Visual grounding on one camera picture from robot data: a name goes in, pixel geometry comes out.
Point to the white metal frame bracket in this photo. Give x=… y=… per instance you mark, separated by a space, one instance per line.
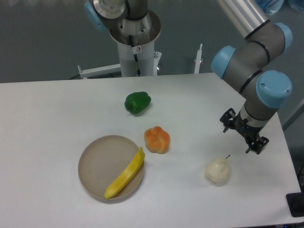
x=99 y=72

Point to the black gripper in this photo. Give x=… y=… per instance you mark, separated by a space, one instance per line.
x=255 y=142

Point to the orange bread roll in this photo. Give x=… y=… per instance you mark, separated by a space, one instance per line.
x=157 y=140

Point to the green bell pepper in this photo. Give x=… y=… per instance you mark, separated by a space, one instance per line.
x=137 y=102

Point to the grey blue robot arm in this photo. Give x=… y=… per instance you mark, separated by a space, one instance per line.
x=264 y=91

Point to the yellow banana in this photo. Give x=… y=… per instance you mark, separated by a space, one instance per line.
x=126 y=175

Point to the white upright bracket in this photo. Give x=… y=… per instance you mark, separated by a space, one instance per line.
x=198 y=60

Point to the black device at table edge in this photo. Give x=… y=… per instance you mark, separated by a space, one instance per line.
x=296 y=204

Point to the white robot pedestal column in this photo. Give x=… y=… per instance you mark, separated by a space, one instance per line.
x=136 y=45

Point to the beige round plate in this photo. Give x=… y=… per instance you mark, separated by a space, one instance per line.
x=101 y=163

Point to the white pear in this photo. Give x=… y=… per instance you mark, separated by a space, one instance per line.
x=218 y=170

